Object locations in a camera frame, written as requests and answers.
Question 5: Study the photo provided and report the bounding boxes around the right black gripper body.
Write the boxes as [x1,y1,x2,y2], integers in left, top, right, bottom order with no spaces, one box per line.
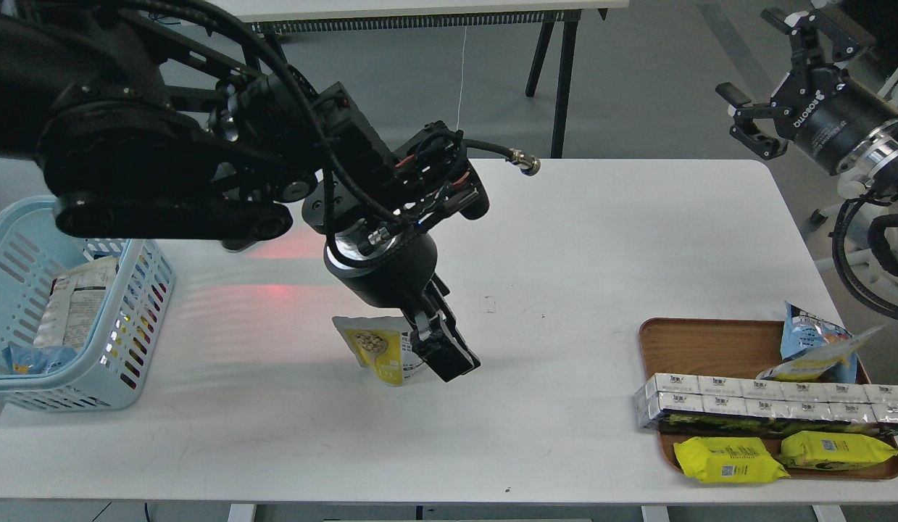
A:
[771,65,898,175]

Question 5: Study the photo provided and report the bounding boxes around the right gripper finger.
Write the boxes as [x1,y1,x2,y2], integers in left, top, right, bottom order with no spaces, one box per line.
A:
[715,82,790,161]
[760,6,876,85]

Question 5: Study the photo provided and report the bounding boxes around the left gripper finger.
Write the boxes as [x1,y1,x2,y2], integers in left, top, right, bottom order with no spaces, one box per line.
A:
[423,274,451,312]
[409,307,481,382]

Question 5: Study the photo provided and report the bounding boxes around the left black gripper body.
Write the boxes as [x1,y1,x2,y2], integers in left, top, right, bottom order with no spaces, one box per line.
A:
[324,233,438,314]

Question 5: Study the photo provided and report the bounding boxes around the yellow white nut snack pouch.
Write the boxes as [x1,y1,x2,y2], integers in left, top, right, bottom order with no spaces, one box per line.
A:
[332,316,425,386]

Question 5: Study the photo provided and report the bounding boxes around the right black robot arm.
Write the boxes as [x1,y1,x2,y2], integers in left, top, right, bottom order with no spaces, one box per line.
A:
[716,4,898,320]

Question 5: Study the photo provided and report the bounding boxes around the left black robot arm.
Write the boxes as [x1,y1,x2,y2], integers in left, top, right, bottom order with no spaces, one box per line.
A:
[0,1,539,382]

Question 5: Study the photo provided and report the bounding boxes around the blue yellow snack bag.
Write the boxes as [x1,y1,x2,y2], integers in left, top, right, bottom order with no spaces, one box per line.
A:
[756,302,884,384]

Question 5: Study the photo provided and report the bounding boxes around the yellow snack pack left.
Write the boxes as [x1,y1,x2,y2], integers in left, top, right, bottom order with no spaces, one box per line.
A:
[673,436,790,484]

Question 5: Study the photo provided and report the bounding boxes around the yellow snack pack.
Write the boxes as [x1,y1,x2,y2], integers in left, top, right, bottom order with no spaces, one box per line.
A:
[776,431,898,471]
[673,436,790,484]

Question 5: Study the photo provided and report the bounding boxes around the white snack bag in basket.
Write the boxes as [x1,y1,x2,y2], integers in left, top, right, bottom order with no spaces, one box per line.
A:
[33,257,120,353]

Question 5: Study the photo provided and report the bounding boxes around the yellow snack pack right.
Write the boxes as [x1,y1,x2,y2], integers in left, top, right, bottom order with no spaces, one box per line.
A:
[776,431,898,471]

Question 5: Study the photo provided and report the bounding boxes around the light blue plastic basket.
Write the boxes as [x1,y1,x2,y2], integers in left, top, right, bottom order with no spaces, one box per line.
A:
[0,197,175,413]

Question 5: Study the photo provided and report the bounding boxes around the blue snack bag in basket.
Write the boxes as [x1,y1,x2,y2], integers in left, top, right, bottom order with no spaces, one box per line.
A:
[4,346,77,376]

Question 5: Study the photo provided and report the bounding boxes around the black barcode scanner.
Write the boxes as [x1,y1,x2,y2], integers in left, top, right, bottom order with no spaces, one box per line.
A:
[219,240,259,252]

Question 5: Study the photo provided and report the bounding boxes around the silver multipack box row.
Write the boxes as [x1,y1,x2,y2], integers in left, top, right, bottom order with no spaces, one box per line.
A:
[632,373,898,439]

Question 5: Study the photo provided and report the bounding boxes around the brown wooden tray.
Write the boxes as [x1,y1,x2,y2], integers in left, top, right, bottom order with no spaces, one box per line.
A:
[639,318,898,481]

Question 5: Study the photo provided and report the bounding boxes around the background white table black legs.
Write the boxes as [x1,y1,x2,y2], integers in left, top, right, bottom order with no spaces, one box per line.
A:
[216,1,630,159]

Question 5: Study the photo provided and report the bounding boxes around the white hanging cable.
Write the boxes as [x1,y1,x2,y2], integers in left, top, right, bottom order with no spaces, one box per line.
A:
[454,25,469,138]

